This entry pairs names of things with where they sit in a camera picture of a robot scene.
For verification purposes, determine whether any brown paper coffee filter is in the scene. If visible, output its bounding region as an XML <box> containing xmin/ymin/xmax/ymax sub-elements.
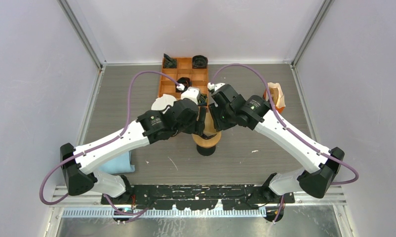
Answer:
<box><xmin>203</xmin><ymin>112</ymin><xmax>218</xmax><ymax>137</ymax></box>

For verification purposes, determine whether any white paper coffee filter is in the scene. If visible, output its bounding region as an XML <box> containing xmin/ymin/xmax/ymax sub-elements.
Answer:
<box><xmin>151</xmin><ymin>94</ymin><xmax>177</xmax><ymax>114</ymax></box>

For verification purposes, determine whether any wooden ring holder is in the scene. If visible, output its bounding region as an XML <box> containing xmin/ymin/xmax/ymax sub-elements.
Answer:
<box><xmin>192</xmin><ymin>132</ymin><xmax>222</xmax><ymax>148</ymax></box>

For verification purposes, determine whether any red black carafe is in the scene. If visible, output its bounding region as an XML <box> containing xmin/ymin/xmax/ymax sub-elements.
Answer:
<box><xmin>196</xmin><ymin>145</ymin><xmax>216</xmax><ymax>156</ymax></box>

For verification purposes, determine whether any orange coffee filter box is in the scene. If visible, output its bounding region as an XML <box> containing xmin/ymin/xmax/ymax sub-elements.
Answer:
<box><xmin>267</xmin><ymin>82</ymin><xmax>286</xmax><ymax>114</ymax></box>

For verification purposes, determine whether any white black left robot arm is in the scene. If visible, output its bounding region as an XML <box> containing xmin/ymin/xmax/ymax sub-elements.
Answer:
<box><xmin>60</xmin><ymin>99</ymin><xmax>205</xmax><ymax>204</ymax></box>

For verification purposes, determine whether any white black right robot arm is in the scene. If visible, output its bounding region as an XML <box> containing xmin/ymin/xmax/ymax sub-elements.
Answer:
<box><xmin>207</xmin><ymin>83</ymin><xmax>345</xmax><ymax>203</ymax></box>

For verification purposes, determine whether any black dripper middle compartment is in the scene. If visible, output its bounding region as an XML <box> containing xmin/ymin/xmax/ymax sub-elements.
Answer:
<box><xmin>177</xmin><ymin>77</ymin><xmax>192</xmax><ymax>89</ymax></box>

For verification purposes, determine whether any black dripper top-right compartment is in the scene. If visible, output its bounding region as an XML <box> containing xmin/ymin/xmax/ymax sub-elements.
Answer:
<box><xmin>192</xmin><ymin>55</ymin><xmax>208</xmax><ymax>69</ymax></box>

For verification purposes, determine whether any black dripper top-left compartment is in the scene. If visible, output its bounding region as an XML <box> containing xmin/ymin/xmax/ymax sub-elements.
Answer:
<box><xmin>162</xmin><ymin>53</ymin><xmax>177</xmax><ymax>69</ymax></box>

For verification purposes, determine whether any orange compartment tray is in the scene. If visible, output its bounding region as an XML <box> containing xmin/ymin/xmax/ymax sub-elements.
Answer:
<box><xmin>158</xmin><ymin>57</ymin><xmax>208</xmax><ymax>99</ymax></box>

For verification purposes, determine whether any light blue folded cloth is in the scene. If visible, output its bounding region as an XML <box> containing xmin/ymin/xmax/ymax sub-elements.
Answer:
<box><xmin>98</xmin><ymin>152</ymin><xmax>135</xmax><ymax>175</ymax></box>

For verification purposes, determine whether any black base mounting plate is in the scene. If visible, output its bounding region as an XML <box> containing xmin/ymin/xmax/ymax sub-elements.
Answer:
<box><xmin>98</xmin><ymin>184</ymin><xmax>295</xmax><ymax>211</ymax></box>

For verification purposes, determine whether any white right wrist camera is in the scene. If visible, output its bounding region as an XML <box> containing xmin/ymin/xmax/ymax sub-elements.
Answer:
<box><xmin>207</xmin><ymin>82</ymin><xmax>225</xmax><ymax>95</ymax></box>

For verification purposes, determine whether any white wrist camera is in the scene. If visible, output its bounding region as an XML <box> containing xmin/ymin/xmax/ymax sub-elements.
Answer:
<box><xmin>176</xmin><ymin>84</ymin><xmax>200</xmax><ymax>105</ymax></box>
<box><xmin>207</xmin><ymin>82</ymin><xmax>225</xmax><ymax>95</ymax></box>

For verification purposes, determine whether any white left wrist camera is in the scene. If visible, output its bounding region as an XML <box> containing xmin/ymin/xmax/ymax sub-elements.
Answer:
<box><xmin>176</xmin><ymin>84</ymin><xmax>200</xmax><ymax>105</ymax></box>

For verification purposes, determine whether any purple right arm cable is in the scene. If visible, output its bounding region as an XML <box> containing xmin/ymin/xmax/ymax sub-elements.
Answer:
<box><xmin>210</xmin><ymin>63</ymin><xmax>360</xmax><ymax>226</ymax></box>

